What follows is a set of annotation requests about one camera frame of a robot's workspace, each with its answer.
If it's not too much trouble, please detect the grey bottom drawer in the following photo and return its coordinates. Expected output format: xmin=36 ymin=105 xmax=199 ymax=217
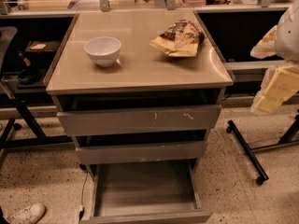
xmin=81 ymin=161 xmax=211 ymax=224

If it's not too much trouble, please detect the grey drawer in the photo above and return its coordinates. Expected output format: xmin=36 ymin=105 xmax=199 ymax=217
xmin=81 ymin=161 xmax=211 ymax=224
xmin=58 ymin=90 xmax=221 ymax=136
xmin=76 ymin=130 xmax=207 ymax=165

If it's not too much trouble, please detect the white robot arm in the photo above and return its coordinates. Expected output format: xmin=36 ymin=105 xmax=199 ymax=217
xmin=250 ymin=0 xmax=299 ymax=113

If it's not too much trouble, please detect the grey drawer cabinet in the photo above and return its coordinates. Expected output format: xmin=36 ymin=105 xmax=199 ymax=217
xmin=47 ymin=9 xmax=233 ymax=176

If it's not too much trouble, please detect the grey top drawer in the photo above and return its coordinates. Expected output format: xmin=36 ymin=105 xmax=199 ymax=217
xmin=58 ymin=90 xmax=221 ymax=136

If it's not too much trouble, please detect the grey middle drawer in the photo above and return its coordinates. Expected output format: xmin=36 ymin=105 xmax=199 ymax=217
xmin=76 ymin=130 xmax=207 ymax=165

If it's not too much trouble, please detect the black wheeled stand base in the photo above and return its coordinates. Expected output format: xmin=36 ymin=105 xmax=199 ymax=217
xmin=226 ymin=110 xmax=299 ymax=186

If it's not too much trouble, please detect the yellow brown snack bag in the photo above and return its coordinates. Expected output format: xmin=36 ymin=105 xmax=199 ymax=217
xmin=149 ymin=20 xmax=205 ymax=57

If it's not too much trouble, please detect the white ceramic bowl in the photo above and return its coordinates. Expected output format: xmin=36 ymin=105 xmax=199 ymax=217
xmin=84 ymin=36 xmax=121 ymax=67

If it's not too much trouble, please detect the dark box on shelf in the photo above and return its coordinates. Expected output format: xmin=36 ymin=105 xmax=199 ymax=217
xmin=25 ymin=40 xmax=61 ymax=59

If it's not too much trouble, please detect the black shoe under desk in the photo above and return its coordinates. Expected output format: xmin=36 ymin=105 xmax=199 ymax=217
xmin=18 ymin=51 xmax=40 ymax=85

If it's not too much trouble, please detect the white sneaker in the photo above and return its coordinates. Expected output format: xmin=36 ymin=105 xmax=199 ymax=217
xmin=5 ymin=203 xmax=46 ymax=224

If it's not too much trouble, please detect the black cable on floor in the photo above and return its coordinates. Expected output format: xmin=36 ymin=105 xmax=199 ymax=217
xmin=78 ymin=171 xmax=90 ymax=224

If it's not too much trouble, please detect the black desk frame left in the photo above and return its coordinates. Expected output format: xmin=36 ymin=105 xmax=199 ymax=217
xmin=0 ymin=26 xmax=72 ymax=154

